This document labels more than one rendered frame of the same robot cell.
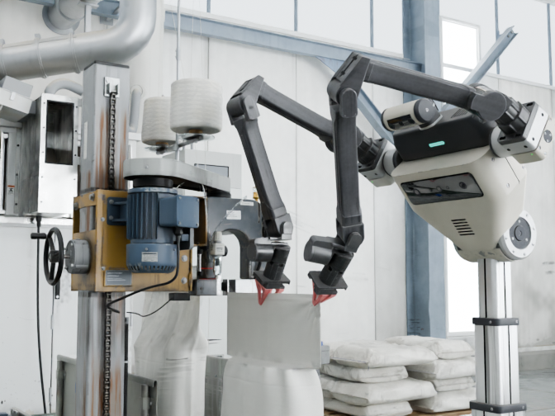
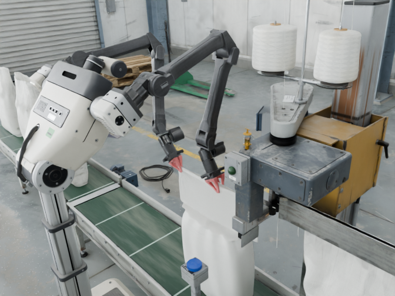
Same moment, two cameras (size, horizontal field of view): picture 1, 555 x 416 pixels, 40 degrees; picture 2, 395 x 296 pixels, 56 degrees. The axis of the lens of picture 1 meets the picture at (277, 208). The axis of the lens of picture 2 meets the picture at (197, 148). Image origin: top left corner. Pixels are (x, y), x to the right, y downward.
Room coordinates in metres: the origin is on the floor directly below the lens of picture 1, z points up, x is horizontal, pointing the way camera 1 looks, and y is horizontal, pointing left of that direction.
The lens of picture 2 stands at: (3.76, -0.25, 1.87)
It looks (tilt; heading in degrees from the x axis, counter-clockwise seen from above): 25 degrees down; 172
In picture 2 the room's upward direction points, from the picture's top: 3 degrees counter-clockwise
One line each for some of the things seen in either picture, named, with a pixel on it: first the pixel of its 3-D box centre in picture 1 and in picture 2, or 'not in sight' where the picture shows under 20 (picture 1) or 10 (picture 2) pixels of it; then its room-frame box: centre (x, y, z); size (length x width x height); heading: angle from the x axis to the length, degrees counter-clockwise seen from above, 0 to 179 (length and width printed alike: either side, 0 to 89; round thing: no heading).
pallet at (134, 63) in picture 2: not in sight; (124, 66); (-3.34, -0.54, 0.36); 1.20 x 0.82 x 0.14; 119
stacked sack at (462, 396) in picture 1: (447, 399); not in sight; (5.69, -1.24, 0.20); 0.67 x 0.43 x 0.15; 123
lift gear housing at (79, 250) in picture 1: (76, 256); not in sight; (2.39, 0.63, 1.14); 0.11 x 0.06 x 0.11; 33
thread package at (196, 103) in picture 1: (196, 107); (274, 47); (2.37, 0.26, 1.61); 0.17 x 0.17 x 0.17
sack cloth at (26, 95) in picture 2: not in sight; (32, 114); (0.25, -1.30, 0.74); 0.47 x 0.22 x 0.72; 34
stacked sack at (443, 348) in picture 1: (425, 347); not in sight; (5.88, -1.13, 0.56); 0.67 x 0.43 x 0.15; 33
